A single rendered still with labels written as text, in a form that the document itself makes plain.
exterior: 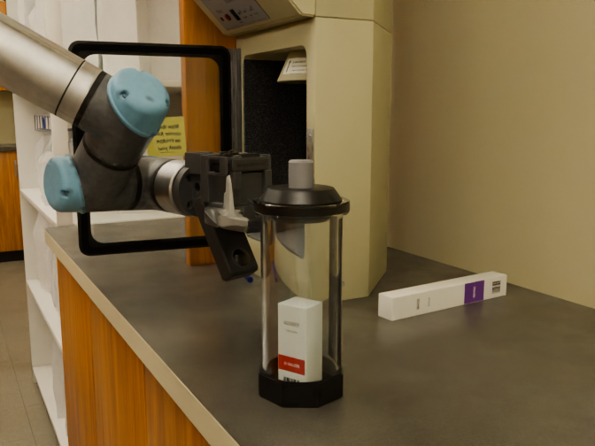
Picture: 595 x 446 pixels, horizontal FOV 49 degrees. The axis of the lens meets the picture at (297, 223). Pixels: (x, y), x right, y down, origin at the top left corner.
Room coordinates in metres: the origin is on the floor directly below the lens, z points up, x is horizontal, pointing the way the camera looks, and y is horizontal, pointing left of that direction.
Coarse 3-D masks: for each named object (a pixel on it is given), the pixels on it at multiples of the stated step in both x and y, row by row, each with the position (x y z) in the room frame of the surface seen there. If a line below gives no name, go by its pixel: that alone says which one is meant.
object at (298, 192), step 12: (300, 168) 0.72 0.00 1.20; (312, 168) 0.72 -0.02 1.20; (300, 180) 0.72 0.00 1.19; (312, 180) 0.72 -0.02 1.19; (264, 192) 0.73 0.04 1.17; (276, 192) 0.70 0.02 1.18; (288, 192) 0.69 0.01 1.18; (300, 192) 0.69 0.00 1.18; (312, 192) 0.69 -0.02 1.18; (324, 192) 0.70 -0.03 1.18; (336, 192) 0.72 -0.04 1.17; (288, 204) 0.69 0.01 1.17; (300, 204) 0.68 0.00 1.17; (312, 204) 0.69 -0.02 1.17
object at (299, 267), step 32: (288, 224) 0.69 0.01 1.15; (320, 224) 0.69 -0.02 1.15; (288, 256) 0.69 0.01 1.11; (320, 256) 0.69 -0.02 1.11; (288, 288) 0.69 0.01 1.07; (320, 288) 0.69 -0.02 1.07; (288, 320) 0.69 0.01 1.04; (320, 320) 0.69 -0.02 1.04; (288, 352) 0.69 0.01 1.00; (320, 352) 0.69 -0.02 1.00
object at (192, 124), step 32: (96, 64) 1.24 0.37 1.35; (128, 64) 1.26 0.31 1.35; (160, 64) 1.29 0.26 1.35; (192, 64) 1.31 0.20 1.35; (192, 96) 1.31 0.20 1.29; (160, 128) 1.28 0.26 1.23; (192, 128) 1.31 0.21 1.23; (96, 224) 1.24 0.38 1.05; (128, 224) 1.26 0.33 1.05; (160, 224) 1.28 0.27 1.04; (192, 224) 1.31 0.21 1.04
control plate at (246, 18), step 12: (204, 0) 1.28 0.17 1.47; (216, 0) 1.24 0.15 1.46; (228, 0) 1.20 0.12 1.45; (240, 0) 1.17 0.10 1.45; (252, 0) 1.14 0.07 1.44; (216, 12) 1.28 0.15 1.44; (228, 12) 1.24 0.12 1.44; (252, 12) 1.17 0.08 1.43; (264, 12) 1.14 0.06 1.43; (228, 24) 1.28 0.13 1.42; (240, 24) 1.25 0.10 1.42
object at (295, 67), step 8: (288, 56) 1.23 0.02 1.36; (296, 56) 1.20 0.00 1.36; (304, 56) 1.19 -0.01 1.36; (288, 64) 1.21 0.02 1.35; (296, 64) 1.19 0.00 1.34; (304, 64) 1.18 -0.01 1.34; (288, 72) 1.20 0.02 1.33; (296, 72) 1.18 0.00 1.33; (304, 72) 1.17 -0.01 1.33; (280, 80) 1.21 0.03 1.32; (288, 80) 1.19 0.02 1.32; (296, 80) 1.18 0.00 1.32; (304, 80) 1.17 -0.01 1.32
